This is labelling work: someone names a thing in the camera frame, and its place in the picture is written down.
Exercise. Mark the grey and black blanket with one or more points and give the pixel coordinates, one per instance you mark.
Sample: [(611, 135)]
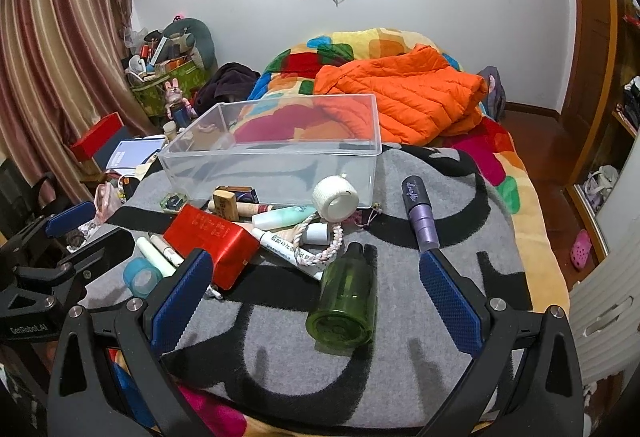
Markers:
[(280, 357)]

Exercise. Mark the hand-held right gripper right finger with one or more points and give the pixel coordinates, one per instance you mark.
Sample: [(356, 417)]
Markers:
[(450, 302)]

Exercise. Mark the beige tube with red band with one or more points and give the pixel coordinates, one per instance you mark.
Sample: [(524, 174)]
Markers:
[(257, 209)]

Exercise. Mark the orange puffer jacket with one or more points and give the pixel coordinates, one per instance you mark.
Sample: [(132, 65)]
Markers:
[(410, 89)]

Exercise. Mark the purple tube with black cap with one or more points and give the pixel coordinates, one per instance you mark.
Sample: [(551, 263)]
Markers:
[(419, 217)]

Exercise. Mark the grey plush cushion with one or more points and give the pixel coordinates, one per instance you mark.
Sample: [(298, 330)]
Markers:
[(197, 34)]

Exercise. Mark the small dark blue box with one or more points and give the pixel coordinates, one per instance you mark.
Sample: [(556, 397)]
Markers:
[(245, 194)]

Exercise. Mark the striped brown curtain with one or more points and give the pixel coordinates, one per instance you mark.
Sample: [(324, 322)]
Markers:
[(65, 57)]

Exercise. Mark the green plastic bottle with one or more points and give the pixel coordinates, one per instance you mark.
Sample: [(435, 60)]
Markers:
[(345, 297)]

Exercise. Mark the teal tape roll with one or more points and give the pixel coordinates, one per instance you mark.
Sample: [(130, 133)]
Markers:
[(140, 278)]

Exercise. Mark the white marker with print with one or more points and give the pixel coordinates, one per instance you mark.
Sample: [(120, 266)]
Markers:
[(277, 248)]

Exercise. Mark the clear plastic storage box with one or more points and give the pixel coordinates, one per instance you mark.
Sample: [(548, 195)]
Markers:
[(280, 142)]

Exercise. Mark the dark purple cloth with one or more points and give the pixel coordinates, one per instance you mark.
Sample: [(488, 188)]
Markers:
[(227, 84)]

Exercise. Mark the pink clog shoe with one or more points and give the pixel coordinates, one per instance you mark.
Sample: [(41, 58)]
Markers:
[(581, 249)]

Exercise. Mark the red gift box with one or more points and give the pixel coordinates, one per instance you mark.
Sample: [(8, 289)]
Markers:
[(212, 242)]

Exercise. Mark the blue notebook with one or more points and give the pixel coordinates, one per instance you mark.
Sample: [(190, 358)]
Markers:
[(132, 154)]

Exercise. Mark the mint green tube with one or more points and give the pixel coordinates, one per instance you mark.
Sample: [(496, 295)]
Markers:
[(282, 218)]

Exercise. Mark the long red box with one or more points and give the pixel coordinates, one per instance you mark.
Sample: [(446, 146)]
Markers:
[(97, 137)]

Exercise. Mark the white handbag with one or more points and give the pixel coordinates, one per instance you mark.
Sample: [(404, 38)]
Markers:
[(600, 187)]

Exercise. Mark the green fabric bag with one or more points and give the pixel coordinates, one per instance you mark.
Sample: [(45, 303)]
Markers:
[(150, 92)]

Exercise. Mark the white bandage roll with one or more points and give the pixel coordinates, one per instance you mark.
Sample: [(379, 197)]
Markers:
[(334, 198)]

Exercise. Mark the black chair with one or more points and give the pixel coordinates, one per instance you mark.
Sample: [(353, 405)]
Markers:
[(20, 197)]

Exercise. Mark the wooden door frame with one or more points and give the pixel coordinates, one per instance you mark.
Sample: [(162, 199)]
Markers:
[(592, 27)]

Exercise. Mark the pink rabbit toy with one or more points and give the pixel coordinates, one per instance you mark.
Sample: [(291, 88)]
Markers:
[(175, 94)]

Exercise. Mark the wooden stamp block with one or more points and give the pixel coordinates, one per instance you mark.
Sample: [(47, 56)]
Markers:
[(225, 206)]

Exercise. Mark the colourful patchwork blanket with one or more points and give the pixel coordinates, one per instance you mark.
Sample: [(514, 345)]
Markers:
[(505, 177)]

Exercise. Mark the beige tube with white cap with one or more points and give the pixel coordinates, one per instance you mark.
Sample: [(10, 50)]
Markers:
[(316, 233)]

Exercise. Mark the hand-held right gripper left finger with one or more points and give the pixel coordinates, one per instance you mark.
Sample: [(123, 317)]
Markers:
[(180, 302)]

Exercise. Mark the grey backpack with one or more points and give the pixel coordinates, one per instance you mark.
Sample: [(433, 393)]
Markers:
[(492, 92)]

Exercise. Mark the white slatted panel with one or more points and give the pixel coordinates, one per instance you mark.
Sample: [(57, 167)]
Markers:
[(605, 317)]

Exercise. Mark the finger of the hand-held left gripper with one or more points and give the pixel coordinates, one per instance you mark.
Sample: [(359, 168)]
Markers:
[(70, 219), (107, 243)]

